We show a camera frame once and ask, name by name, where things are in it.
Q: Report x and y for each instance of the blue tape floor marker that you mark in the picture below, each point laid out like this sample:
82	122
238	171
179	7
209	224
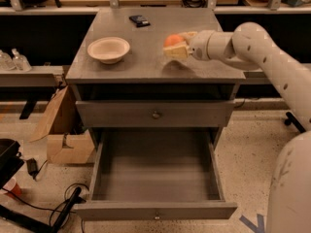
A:
254	227

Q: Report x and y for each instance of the small black device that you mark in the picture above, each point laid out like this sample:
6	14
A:
139	21

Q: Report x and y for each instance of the red plastic cup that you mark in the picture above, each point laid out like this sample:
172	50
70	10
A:
11	188

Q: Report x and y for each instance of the closed grey top drawer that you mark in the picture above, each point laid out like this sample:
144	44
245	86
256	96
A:
154	114

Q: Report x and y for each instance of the grey wooden cabinet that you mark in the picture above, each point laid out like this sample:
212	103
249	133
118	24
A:
145	74

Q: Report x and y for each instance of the orange fruit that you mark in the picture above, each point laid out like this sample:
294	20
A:
173	40

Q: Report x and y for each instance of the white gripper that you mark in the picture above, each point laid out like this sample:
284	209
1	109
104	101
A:
198	47

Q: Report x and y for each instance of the open grey middle drawer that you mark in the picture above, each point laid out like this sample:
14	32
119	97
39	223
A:
155	174

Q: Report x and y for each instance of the clear sanitizer bottle left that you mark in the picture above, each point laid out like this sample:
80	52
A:
6	63

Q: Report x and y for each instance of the open cardboard box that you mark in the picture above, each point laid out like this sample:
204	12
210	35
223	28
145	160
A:
60	124

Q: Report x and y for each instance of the clear sanitizer bottle right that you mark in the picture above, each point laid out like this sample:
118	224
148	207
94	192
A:
21	61

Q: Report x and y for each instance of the black equipment base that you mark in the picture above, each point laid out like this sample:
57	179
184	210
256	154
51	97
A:
56	217

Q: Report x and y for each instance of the white paper bowl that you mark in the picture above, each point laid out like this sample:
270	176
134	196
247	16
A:
109	50

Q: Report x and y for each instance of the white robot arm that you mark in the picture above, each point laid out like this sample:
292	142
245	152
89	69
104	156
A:
249	47

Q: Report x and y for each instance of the clear sanitizer bottle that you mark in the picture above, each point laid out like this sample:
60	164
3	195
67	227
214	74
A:
6	63
21	61

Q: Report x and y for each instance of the black chair leg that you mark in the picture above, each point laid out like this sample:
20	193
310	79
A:
292	120

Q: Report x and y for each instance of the black power adapter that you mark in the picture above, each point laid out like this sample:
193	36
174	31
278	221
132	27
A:
32	167

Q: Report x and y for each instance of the black bin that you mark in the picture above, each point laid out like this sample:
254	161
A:
10	161

